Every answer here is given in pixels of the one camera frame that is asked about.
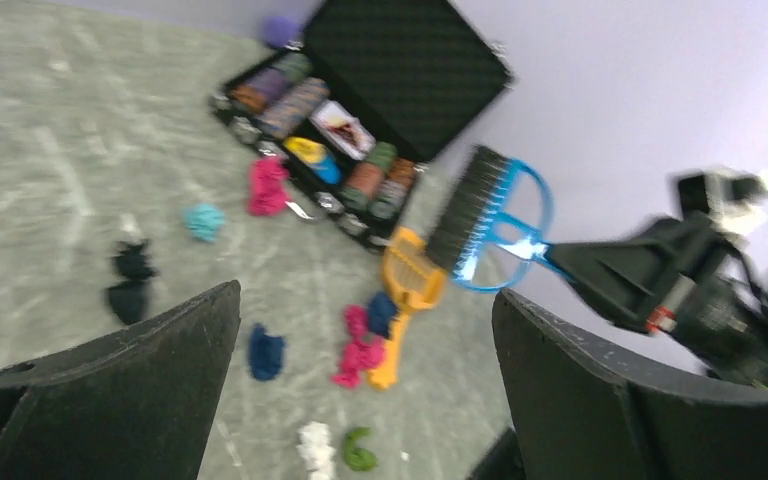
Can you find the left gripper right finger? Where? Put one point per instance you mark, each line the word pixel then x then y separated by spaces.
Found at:
pixel 583 407

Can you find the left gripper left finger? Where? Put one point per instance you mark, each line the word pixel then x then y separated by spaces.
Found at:
pixel 134 404

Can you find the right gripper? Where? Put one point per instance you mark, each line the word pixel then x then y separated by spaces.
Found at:
pixel 644 283

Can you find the blue hand brush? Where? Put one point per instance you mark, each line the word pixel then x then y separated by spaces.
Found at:
pixel 475 218

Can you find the dark blue scrap centre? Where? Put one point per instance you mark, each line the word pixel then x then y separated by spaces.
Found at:
pixel 265 354

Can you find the light blue paper scrap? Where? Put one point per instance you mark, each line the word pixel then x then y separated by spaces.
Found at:
pixel 204 222

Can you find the yellow slotted scoop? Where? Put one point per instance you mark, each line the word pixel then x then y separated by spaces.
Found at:
pixel 414 284

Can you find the pink paper scrap by scoop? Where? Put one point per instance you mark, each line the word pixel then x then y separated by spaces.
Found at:
pixel 363 351

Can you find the dark blue scrap by scoop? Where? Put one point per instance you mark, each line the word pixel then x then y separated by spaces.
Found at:
pixel 381 311

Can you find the yellow dealer button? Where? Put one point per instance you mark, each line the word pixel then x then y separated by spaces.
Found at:
pixel 308 151

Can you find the black poker chip case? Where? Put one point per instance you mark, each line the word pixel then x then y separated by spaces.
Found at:
pixel 415 74

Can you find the playing card deck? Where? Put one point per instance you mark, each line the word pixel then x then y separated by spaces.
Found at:
pixel 342 129

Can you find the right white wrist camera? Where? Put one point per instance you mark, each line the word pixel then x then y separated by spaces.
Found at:
pixel 731 199

